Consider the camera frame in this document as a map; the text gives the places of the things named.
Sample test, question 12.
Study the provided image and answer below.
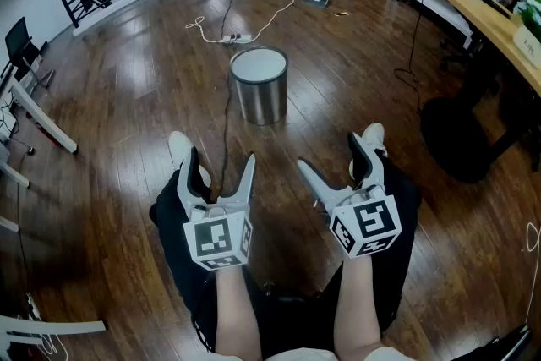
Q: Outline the person's leg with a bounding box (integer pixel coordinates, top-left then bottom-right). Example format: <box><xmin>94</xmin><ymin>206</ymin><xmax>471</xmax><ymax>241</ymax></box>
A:
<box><xmin>371</xmin><ymin>156</ymin><xmax>423</xmax><ymax>337</ymax></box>
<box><xmin>149</xmin><ymin>168</ymin><xmax>221</xmax><ymax>354</ymax></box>

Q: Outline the person's right leg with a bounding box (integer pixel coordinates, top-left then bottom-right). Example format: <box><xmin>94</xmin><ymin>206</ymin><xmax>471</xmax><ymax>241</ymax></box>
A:
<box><xmin>371</xmin><ymin>156</ymin><xmax>423</xmax><ymax>337</ymax></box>

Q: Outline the person's white shirt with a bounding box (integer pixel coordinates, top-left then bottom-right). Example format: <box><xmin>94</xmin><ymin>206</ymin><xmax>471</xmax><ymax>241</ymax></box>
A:
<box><xmin>261</xmin><ymin>345</ymin><xmax>418</xmax><ymax>361</ymax></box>

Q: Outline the white desk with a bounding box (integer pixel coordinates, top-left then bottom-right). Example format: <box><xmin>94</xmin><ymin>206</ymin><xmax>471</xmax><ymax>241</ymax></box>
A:
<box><xmin>0</xmin><ymin>312</ymin><xmax>107</xmax><ymax>346</ymax></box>
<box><xmin>0</xmin><ymin>58</ymin><xmax>79</xmax><ymax>189</ymax></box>

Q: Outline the stainless steel trash bin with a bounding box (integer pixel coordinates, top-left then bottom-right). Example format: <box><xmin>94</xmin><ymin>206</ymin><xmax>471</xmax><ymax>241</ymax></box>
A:
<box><xmin>229</xmin><ymin>45</ymin><xmax>290</xmax><ymax>127</ymax></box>

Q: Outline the green plant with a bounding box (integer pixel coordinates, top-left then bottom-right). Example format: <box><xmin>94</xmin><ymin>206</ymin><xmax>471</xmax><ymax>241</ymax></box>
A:
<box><xmin>513</xmin><ymin>0</ymin><xmax>541</xmax><ymax>43</ymax></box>

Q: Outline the long black floor cable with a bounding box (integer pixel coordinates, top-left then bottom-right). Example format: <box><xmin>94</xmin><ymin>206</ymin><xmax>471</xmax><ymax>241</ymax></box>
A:
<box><xmin>217</xmin><ymin>0</ymin><xmax>244</xmax><ymax>202</ymax></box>

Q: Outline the black office chair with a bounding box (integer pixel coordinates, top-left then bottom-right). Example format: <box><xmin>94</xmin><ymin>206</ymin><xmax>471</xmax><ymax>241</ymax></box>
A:
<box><xmin>3</xmin><ymin>16</ymin><xmax>56</xmax><ymax>92</ymax></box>

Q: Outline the person's right white shoe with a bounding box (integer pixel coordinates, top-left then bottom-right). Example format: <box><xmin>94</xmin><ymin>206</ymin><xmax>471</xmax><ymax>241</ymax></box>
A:
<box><xmin>348</xmin><ymin>122</ymin><xmax>389</xmax><ymax>178</ymax></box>

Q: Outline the thin black cable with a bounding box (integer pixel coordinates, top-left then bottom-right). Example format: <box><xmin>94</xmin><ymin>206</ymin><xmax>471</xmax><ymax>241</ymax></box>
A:
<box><xmin>393</xmin><ymin>0</ymin><xmax>434</xmax><ymax>115</ymax></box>

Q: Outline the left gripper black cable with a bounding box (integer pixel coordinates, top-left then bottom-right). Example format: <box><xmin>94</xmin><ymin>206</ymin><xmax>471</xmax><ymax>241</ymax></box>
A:
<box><xmin>192</xmin><ymin>270</ymin><xmax>216</xmax><ymax>352</ymax></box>

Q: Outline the black seat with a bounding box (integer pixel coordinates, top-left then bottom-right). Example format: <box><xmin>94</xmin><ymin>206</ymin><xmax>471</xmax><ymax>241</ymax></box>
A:
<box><xmin>253</xmin><ymin>281</ymin><xmax>339</xmax><ymax>352</ymax></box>

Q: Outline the white power strip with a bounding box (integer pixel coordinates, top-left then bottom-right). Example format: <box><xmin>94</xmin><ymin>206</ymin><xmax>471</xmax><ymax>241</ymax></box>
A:
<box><xmin>221</xmin><ymin>33</ymin><xmax>254</xmax><ymax>46</ymax></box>
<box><xmin>25</xmin><ymin>291</ymin><xmax>43</xmax><ymax>320</ymax></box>

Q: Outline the curved wooden table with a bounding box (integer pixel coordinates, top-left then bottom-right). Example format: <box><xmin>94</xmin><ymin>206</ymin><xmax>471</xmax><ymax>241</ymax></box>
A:
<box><xmin>430</xmin><ymin>0</ymin><xmax>541</xmax><ymax>98</ymax></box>

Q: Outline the person's right forearm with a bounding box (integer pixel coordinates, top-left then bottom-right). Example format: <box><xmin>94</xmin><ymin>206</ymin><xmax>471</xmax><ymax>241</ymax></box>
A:
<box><xmin>333</xmin><ymin>255</ymin><xmax>381</xmax><ymax>361</ymax></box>

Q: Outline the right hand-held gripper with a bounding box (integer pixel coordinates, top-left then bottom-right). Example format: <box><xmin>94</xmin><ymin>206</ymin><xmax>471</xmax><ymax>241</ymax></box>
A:
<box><xmin>296</xmin><ymin>132</ymin><xmax>402</xmax><ymax>260</ymax></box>

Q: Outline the black round chair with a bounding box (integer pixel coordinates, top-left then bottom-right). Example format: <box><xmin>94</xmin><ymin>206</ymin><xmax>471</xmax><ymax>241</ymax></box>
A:
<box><xmin>420</xmin><ymin>96</ymin><xmax>541</xmax><ymax>185</ymax></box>

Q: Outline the person's left leg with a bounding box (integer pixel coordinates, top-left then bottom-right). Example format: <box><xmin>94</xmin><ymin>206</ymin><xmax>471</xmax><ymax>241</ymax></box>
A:
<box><xmin>149</xmin><ymin>168</ymin><xmax>221</xmax><ymax>354</ymax></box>

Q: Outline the person's left forearm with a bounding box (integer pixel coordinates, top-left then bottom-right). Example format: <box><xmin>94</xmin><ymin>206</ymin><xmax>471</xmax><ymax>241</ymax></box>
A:
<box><xmin>214</xmin><ymin>265</ymin><xmax>263</xmax><ymax>361</ymax></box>

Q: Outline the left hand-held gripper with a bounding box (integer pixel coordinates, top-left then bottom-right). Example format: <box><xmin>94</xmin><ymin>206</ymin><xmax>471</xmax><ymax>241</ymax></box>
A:
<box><xmin>176</xmin><ymin>145</ymin><xmax>257</xmax><ymax>271</ymax></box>

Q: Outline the white box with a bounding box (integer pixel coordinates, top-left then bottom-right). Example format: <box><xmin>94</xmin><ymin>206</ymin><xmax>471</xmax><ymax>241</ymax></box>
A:
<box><xmin>512</xmin><ymin>24</ymin><xmax>541</xmax><ymax>71</ymax></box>

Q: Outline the thin white cord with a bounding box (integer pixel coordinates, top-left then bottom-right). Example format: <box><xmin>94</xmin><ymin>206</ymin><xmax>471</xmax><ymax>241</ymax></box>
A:
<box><xmin>522</xmin><ymin>222</ymin><xmax>541</xmax><ymax>326</ymax></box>

